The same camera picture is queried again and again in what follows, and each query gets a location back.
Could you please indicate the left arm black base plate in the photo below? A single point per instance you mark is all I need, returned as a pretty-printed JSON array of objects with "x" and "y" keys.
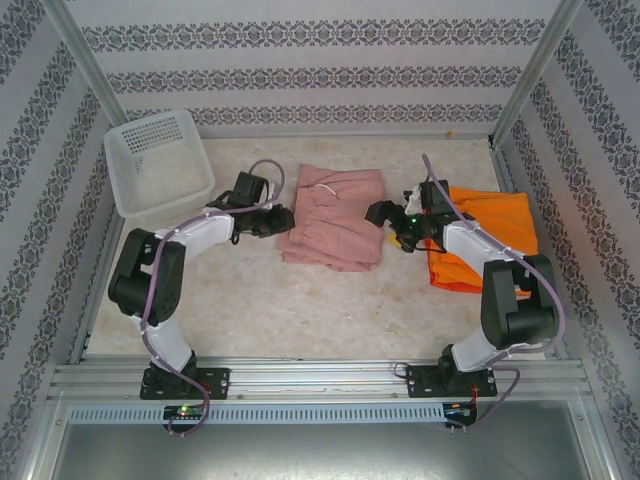
[{"x": 217, "y": 382}]

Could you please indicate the small circuit board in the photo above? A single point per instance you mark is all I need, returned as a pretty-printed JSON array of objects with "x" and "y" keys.
[
  {"x": 460, "y": 411},
  {"x": 182, "y": 411}
]

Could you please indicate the pink shorts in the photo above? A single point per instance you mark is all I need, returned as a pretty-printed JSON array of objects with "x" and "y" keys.
[{"x": 330, "y": 225}]

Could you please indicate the right white camera bracket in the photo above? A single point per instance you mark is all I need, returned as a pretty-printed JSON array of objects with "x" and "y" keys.
[{"x": 414, "y": 199}]

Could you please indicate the long aluminium frame rail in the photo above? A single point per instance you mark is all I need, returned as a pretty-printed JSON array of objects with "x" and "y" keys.
[{"x": 325, "y": 135}]

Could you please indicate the aluminium mounting rail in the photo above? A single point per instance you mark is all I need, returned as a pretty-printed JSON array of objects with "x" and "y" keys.
[{"x": 310, "y": 380}]

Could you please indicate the left black wrist camera box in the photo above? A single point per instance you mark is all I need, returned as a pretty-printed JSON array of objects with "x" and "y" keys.
[{"x": 250, "y": 187}]

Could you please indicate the right black wrist camera box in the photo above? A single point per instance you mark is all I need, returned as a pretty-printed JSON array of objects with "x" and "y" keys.
[{"x": 380, "y": 212}]

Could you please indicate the left small circuit board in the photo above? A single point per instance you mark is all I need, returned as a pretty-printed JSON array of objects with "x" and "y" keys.
[{"x": 182, "y": 411}]

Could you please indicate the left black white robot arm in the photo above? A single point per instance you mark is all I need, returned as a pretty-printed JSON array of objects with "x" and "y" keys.
[{"x": 200, "y": 232}]

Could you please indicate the aluminium frame post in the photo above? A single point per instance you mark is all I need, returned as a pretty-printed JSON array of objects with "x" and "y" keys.
[
  {"x": 537, "y": 70},
  {"x": 85, "y": 60}
]

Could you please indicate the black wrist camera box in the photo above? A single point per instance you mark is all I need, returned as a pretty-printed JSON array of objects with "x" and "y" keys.
[
  {"x": 380, "y": 212},
  {"x": 250, "y": 187}
]

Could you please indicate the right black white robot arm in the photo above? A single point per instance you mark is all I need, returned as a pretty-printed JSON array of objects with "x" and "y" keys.
[{"x": 475, "y": 240}]

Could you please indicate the white perforated plastic basket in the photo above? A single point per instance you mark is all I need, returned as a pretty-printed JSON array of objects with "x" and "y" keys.
[{"x": 165, "y": 175}]

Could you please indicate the light orange shorts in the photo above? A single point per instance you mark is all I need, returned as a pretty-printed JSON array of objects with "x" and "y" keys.
[{"x": 500, "y": 215}]

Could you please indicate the grey sheet metal panel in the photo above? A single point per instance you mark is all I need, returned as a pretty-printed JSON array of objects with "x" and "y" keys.
[{"x": 320, "y": 450}]

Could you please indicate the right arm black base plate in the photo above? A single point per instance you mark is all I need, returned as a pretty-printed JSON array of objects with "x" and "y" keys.
[{"x": 417, "y": 382}]

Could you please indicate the right small circuit board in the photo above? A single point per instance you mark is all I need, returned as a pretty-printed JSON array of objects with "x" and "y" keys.
[{"x": 460, "y": 411}]

